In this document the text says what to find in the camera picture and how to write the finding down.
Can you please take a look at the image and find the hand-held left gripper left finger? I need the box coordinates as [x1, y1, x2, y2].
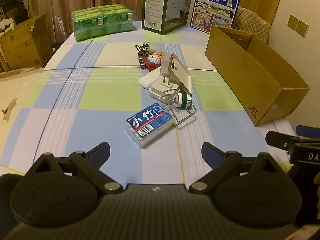
[32, 142, 123, 194]

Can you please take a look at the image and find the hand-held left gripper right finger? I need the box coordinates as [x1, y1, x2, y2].
[189, 142, 283, 194]

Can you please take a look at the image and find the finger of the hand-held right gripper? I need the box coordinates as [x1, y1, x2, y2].
[296, 125, 320, 138]
[265, 131, 300, 153]

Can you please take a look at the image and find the green and white bottle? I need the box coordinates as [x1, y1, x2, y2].
[175, 92, 193, 109]

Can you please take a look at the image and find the brown cardboard box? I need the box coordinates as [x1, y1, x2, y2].
[205, 25, 310, 127]

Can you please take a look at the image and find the white plug adapter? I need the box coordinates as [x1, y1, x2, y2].
[149, 76, 181, 103]

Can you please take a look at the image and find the white oblong case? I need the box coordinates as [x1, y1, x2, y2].
[138, 70, 161, 90]

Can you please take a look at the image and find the white rectangular wall device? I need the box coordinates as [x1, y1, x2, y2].
[160, 53, 193, 94]

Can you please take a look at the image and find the plaid tablecloth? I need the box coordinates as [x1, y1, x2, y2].
[0, 26, 297, 188]

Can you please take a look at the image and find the blue label clear plastic box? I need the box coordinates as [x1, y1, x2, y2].
[125, 102, 173, 148]

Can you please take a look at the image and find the beige quilted chair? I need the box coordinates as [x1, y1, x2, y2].
[233, 6, 272, 45]

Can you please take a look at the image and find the brown shipping carton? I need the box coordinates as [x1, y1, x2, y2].
[0, 14, 54, 72]

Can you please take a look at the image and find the green shrink-wrapped carton pack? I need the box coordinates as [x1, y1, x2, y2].
[72, 4, 136, 42]

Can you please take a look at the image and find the blue milk carton case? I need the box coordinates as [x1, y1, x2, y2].
[189, 0, 242, 33]

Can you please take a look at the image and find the green milk carton case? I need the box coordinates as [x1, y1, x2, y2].
[141, 0, 193, 36]

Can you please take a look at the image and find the brown curtain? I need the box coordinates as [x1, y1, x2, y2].
[17, 0, 183, 39]

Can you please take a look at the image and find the black folding step ladder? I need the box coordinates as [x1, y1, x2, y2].
[0, 0, 29, 22]

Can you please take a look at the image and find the metal wire rack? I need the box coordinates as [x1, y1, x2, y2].
[161, 89, 197, 128]

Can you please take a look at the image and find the beige wall outlet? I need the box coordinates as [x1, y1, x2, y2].
[296, 20, 309, 38]
[288, 14, 299, 30]

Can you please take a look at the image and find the white cardboard carry handle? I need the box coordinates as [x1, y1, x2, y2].
[0, 17, 17, 34]

